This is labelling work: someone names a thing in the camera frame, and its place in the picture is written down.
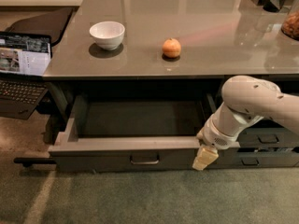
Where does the orange round fruit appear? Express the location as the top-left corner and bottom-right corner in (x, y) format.
(163, 38), (181, 59)

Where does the white ceramic bowl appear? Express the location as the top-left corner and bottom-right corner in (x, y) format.
(90, 21), (125, 50)

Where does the grey drawer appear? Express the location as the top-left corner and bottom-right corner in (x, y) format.
(237, 152), (299, 168)
(48, 91), (242, 174)
(237, 128), (299, 148)

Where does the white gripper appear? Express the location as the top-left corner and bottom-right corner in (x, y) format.
(192, 118), (240, 171)

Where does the glass jar with snacks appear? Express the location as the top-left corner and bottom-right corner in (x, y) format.
(281, 0), (299, 40)

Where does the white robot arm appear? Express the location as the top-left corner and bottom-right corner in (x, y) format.
(192, 76), (299, 171)

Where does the grey drawer cabinet frame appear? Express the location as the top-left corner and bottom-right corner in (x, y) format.
(46, 77), (299, 133)

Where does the open black laptop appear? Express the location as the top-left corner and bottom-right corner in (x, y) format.
(0, 32), (52, 119)

